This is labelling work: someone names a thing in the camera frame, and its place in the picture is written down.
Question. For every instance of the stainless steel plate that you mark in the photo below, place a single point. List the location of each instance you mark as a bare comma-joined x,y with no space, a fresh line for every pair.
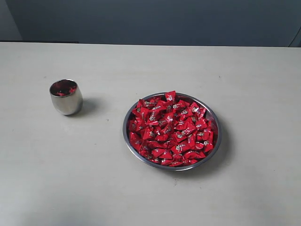
173,136

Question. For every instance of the stainless steel cup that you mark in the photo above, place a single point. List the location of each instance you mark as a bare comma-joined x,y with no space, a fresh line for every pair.
68,105

